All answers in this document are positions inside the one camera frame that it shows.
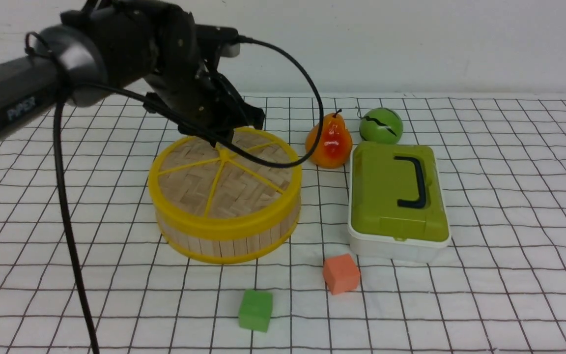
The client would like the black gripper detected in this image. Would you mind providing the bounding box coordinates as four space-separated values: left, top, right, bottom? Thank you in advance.
60 0 266 148

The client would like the woven steamer lid yellow rim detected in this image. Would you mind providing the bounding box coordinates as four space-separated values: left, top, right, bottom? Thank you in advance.
148 137 302 240

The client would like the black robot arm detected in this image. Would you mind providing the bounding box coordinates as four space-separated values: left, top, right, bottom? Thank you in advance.
0 0 265 145

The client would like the bamboo steamer base yellow rim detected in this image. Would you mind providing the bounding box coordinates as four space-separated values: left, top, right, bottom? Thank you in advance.
152 189 302 264

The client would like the green lid white lunchbox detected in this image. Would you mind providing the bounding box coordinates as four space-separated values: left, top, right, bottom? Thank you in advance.
347 141 452 264

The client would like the orange toy pear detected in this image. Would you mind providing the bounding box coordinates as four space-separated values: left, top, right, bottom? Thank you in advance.
305 109 353 170

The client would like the green toy melon ball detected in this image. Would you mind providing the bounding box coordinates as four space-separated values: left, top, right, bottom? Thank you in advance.
359 107 403 144

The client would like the orange foam cube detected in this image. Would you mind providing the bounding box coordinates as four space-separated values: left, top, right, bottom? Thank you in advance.
323 253 360 295

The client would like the green foam cube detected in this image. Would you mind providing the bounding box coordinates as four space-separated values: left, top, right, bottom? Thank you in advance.
238 289 273 332

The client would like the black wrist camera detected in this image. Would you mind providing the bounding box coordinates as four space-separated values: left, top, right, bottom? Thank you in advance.
196 24 240 59

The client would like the black cable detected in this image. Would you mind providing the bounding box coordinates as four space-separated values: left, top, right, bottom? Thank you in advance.
24 30 325 354

